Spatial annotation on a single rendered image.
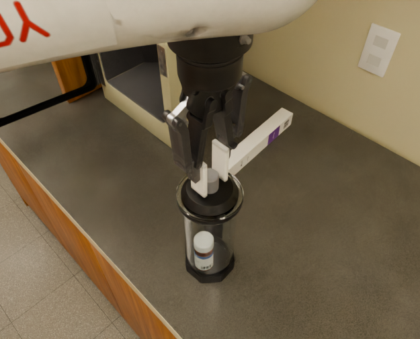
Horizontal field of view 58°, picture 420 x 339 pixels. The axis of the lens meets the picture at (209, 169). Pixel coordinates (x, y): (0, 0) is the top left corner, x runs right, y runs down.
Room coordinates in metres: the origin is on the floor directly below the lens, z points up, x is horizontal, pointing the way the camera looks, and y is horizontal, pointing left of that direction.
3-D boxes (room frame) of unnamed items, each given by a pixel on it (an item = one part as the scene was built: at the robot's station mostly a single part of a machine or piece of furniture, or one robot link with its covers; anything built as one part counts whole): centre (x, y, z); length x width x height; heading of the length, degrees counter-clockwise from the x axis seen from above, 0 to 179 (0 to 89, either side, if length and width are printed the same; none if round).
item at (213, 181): (0.37, 0.00, 1.18); 0.09 x 0.09 x 0.07
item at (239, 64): (0.37, 0.00, 1.38); 0.08 x 0.07 x 0.09; 134
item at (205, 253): (0.37, 0.00, 1.06); 0.11 x 0.11 x 0.21
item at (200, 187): (0.36, 0.02, 1.22); 0.03 x 0.01 x 0.07; 44
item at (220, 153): (0.39, -0.02, 1.22); 0.03 x 0.01 x 0.07; 44
